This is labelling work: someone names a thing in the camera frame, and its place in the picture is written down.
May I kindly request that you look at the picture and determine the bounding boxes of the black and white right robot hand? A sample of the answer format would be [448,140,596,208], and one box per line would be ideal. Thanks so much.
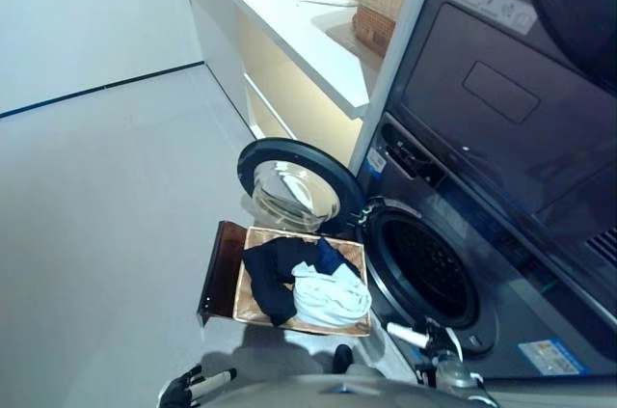
[385,316,465,367]

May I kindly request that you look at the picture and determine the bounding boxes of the white garment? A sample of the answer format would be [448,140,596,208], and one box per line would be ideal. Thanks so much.
[291,261,373,330]

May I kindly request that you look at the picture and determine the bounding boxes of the blue and white code label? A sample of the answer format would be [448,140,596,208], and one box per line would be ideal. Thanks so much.
[364,149,388,174]

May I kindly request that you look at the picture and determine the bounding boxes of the white dryer instruction sticker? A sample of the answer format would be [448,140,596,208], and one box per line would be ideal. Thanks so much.
[436,0,539,34]

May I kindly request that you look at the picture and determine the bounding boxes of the grey robot torso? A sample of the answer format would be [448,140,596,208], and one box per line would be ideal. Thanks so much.
[192,371,488,408]

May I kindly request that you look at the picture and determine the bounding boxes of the blue energy label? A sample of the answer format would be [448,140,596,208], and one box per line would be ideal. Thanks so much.
[518,339,587,374]

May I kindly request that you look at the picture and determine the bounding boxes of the blue garment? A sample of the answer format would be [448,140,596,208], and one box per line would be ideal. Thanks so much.
[315,237,361,279]

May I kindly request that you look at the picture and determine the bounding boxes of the silver right robot leg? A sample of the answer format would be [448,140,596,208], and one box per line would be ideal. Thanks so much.
[354,362,392,381]

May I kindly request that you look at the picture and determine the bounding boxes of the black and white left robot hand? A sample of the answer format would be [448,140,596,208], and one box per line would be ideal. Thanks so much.
[158,364,240,408]

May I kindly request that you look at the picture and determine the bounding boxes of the round glass washing machine door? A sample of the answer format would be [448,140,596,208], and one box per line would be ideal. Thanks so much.
[236,137,361,231]

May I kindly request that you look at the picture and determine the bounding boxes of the brown wicker basket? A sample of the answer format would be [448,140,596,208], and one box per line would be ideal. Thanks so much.
[350,5,397,58]

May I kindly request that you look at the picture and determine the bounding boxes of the white counter cabinet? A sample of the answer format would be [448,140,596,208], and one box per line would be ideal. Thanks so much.
[173,0,444,173]

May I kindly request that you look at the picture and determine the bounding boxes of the tan wicker laundry basket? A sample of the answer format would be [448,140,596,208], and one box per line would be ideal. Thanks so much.
[232,226,372,340]

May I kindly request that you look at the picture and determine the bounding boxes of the dark navy garment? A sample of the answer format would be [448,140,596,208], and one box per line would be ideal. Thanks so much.
[242,237,322,327]

